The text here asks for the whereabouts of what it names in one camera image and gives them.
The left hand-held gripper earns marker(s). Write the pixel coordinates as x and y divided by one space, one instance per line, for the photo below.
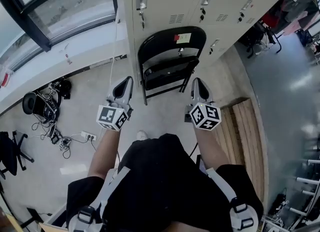
110 116

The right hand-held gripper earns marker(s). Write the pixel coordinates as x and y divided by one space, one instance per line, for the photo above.
205 116

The person's right forearm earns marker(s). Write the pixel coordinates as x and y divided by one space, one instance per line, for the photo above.
212 148

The person's left forearm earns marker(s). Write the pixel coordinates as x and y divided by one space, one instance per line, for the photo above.
105 151

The black office chair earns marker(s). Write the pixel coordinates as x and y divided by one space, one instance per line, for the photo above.
10 151

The person's white shoe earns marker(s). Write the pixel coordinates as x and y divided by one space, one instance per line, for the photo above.
142 135

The pale yellow paper note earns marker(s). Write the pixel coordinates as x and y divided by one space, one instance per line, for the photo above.
183 38

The white power strip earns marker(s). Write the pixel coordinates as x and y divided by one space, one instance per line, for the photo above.
87 135

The small black pouch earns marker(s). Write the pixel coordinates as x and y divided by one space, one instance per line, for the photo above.
65 87

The white windowsill counter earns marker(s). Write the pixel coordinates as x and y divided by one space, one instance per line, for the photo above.
75 56

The wooden floor platform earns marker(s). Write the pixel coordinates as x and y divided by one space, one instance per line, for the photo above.
240 138

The person's black shirt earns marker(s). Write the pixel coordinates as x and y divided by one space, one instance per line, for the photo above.
162 176

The black round bin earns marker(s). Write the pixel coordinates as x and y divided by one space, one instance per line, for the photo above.
28 102

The grey metal locker cabinet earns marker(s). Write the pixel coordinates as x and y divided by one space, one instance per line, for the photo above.
170 1

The large black-framed window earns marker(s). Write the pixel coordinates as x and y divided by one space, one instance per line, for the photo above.
70 8

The coat rack with clothes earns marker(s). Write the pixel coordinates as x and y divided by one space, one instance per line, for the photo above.
272 21

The clear water bottle red label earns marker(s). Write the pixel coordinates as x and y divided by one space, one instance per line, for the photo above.
5 78

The white metal rack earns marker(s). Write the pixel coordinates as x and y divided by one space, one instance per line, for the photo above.
313 161

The wooden table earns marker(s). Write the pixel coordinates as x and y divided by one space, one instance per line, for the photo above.
7 222

